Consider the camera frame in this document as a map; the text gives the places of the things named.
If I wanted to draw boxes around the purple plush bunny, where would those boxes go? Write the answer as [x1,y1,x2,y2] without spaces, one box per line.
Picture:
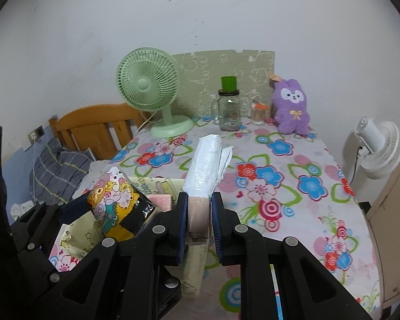
[269,73,311,135]

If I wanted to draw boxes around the black fan cable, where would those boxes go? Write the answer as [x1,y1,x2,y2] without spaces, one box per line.
[348,145,364,185]

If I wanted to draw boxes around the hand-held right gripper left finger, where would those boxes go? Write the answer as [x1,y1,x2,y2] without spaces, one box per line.
[58,191,189,320]

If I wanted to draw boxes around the orange lid swab container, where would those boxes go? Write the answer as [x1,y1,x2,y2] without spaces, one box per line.
[251,102,269,125]

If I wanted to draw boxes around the green printed board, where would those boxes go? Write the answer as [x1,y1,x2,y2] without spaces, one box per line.
[171,51,276,119]

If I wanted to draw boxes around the pale desk fan cable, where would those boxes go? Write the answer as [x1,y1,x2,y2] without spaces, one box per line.
[138,111,155,133]

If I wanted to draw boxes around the green cup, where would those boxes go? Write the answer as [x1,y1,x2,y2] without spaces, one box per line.
[221,76,238,92]

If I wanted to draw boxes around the beige wardrobe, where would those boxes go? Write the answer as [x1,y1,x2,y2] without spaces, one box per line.
[367,158,400,310]

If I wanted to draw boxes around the floral tablecloth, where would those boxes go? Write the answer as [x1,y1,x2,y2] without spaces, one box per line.
[48,115,384,320]

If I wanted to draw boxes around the glass jar mug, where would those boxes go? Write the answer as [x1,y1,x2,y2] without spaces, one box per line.
[211,88,250,131]

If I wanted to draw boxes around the pink packet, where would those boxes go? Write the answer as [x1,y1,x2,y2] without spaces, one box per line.
[150,194,174,212]

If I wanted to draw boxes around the green desk fan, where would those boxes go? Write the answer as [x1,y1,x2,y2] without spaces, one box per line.
[116,47,194,138]

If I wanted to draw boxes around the pink tissue pack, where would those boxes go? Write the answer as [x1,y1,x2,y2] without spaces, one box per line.
[181,133,234,247]

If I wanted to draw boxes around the wooden bed headboard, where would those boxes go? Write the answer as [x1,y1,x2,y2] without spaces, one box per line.
[48,103,154,161]

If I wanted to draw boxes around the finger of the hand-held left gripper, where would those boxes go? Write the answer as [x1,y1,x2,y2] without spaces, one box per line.
[10,195,97,261]
[20,257,65,320]

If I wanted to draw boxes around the white charger cable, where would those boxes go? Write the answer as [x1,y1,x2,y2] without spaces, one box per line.
[33,140,39,204]

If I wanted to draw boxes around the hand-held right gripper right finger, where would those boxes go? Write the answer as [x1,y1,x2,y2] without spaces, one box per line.
[211,193,370,320]

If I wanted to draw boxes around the yellow cartoon printed storage box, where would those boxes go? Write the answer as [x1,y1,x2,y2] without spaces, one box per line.
[48,177,209,297]

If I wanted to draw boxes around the cartoon printed tissue pack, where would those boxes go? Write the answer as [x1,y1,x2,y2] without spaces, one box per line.
[87,166,157,242]

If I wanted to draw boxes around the grey plaid pillow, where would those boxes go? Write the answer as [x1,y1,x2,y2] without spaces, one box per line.
[30,138,94,205]

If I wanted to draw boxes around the white standing fan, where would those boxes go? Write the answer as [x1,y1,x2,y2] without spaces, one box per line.
[342,117,400,187]

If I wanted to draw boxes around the white crumpled cloth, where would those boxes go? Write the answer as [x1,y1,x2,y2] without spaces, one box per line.
[10,202,35,221]

